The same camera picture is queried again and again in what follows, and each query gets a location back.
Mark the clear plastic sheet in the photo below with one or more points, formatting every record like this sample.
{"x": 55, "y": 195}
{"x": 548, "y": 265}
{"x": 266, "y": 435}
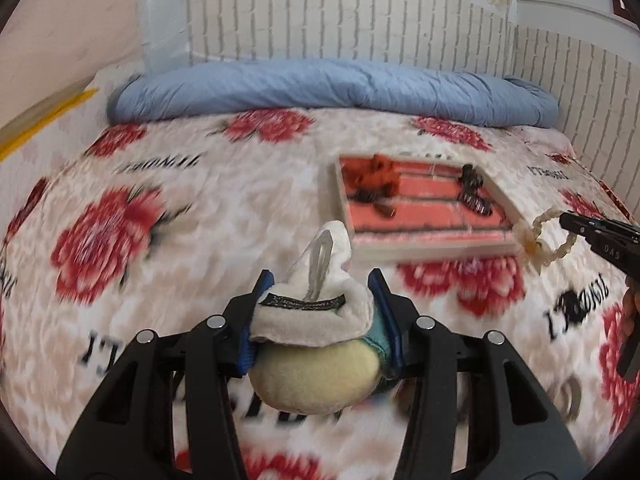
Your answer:
{"x": 164, "y": 28}

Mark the right hand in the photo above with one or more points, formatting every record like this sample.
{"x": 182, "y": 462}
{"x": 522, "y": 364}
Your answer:
{"x": 630, "y": 309}

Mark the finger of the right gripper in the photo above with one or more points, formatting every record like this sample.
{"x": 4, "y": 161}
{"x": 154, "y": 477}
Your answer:
{"x": 583, "y": 225}

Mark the orange fabric scrunchie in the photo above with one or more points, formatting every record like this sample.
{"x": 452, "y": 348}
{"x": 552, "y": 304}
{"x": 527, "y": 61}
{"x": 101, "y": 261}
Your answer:
{"x": 375, "y": 174}

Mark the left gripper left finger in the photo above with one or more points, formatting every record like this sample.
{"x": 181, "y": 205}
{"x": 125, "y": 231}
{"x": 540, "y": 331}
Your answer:
{"x": 163, "y": 410}

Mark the white tray brick-pattern liner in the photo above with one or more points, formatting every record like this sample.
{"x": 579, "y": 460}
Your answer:
{"x": 424, "y": 222}

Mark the white plush pouch charm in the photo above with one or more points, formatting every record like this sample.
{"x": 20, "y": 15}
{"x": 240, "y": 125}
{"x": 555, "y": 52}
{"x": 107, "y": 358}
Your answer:
{"x": 321, "y": 336}

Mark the floral fleece blanket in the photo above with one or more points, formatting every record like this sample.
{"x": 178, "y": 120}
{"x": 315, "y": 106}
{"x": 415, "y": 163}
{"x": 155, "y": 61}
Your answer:
{"x": 158, "y": 225}

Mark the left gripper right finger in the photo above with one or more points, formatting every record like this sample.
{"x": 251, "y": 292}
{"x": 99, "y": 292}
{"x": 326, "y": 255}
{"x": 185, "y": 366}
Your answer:
{"x": 515, "y": 431}

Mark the rolled blue quilt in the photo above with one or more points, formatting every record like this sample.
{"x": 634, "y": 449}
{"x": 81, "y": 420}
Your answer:
{"x": 240, "y": 86}

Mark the black hair claw clip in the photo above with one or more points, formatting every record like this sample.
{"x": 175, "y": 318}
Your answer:
{"x": 470, "y": 184}

